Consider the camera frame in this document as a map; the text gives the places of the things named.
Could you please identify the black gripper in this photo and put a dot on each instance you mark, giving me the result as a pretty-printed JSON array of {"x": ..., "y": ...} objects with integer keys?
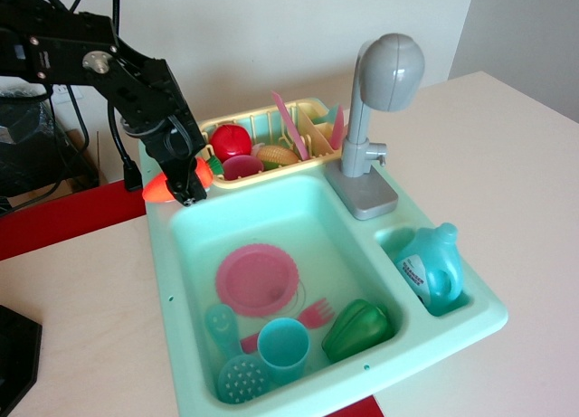
[{"x": 145, "y": 93}]

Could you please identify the orange toy carrot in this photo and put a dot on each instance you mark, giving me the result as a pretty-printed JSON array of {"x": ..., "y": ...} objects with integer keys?
[{"x": 156, "y": 191}]

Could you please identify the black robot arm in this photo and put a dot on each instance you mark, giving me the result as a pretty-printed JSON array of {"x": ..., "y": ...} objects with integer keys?
[{"x": 43, "y": 42}]

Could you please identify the teal upright toy plate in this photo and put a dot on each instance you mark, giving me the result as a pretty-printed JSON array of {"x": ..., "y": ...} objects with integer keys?
[{"x": 331, "y": 115}]

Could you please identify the pink upright toy plate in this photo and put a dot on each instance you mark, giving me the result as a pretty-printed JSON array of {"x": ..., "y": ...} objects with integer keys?
[{"x": 336, "y": 137}]

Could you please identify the pink toy cup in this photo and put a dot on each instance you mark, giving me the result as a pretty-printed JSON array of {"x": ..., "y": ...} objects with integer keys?
[{"x": 241, "y": 166}]

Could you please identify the red toy apple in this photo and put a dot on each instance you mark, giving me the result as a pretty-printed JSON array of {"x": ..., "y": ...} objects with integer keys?
[{"x": 230, "y": 140}]

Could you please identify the yellow toy corn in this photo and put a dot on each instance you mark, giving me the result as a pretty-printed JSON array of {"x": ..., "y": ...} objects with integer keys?
[{"x": 276, "y": 156}]

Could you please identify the yellow dish rack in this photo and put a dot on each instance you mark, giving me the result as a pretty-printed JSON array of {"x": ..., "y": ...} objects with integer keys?
[{"x": 265, "y": 127}]

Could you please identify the pink toy knife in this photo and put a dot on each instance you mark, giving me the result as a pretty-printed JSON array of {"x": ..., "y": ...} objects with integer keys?
[{"x": 291, "y": 127}]

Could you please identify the mint green toy sink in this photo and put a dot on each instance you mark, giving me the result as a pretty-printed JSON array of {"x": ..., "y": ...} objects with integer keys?
[{"x": 338, "y": 257}]

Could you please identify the black bin with bag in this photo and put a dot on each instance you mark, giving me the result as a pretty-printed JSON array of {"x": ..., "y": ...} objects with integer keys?
[{"x": 25, "y": 111}]

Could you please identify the teal toy cup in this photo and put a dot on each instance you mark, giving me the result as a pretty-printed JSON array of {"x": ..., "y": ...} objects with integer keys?
[{"x": 283, "y": 345}]

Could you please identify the pink toy fork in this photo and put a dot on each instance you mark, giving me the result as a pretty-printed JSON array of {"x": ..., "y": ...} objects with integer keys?
[{"x": 314, "y": 316}]

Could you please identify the teal slotted toy spoon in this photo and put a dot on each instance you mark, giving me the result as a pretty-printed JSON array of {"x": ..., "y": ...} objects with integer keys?
[{"x": 243, "y": 377}]

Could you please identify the black object at left edge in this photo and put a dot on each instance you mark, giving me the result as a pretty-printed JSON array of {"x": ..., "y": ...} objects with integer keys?
[{"x": 21, "y": 340}]

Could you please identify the green toy bell pepper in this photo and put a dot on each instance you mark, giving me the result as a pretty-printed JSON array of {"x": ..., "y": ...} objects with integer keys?
[{"x": 358, "y": 327}]

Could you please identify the teal toy detergent bottle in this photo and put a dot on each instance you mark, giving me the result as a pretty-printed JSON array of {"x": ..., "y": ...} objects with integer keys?
[{"x": 430, "y": 264}]

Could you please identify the white wall outlet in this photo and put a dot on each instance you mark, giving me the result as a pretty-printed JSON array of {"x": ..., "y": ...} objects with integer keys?
[{"x": 62, "y": 93}]

